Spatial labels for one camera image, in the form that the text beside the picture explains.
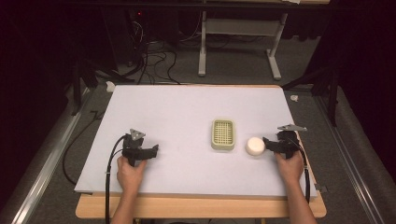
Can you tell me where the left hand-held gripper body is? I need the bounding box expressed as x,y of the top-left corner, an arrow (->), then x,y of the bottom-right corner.
121,128 -> 148,168

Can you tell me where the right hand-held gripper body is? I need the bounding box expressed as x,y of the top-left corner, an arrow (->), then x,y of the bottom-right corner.
276,123 -> 308,160

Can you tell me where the round white soap bar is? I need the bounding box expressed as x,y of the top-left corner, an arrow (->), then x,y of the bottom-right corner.
245,136 -> 266,158

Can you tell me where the person's right hand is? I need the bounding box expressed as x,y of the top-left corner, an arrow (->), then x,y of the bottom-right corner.
274,150 -> 304,186

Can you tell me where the person's left hand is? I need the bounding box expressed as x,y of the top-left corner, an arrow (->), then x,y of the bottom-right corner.
116,155 -> 149,196

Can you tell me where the white table mat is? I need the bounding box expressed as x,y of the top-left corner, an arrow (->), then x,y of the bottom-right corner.
74,84 -> 318,201

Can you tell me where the pale green soap dish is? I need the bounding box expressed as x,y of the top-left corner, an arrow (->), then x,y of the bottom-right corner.
210,118 -> 236,152

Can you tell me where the black stand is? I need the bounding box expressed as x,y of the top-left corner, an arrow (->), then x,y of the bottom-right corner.
280,64 -> 340,128
69,57 -> 136,117

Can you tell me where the wooden table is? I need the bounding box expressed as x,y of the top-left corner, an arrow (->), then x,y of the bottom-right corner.
75,83 -> 328,219

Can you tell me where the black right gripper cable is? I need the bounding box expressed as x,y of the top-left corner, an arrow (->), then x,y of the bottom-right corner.
288,136 -> 312,204

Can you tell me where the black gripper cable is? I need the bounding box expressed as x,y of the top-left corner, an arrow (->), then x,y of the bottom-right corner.
288,136 -> 312,204
105,134 -> 129,224

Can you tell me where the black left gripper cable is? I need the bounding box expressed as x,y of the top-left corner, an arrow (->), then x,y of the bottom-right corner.
105,134 -> 129,224

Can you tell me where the black floor cable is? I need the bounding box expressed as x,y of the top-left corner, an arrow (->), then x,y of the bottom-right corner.
62,109 -> 106,187

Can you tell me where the metal floor rail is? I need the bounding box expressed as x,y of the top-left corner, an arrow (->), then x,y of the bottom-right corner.
7,88 -> 94,224
314,94 -> 387,224

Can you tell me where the bundle of black floor cables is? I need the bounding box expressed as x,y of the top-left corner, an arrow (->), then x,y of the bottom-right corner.
125,18 -> 183,86

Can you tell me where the white metal desk frame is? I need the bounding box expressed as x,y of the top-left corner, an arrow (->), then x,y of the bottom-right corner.
197,10 -> 290,81

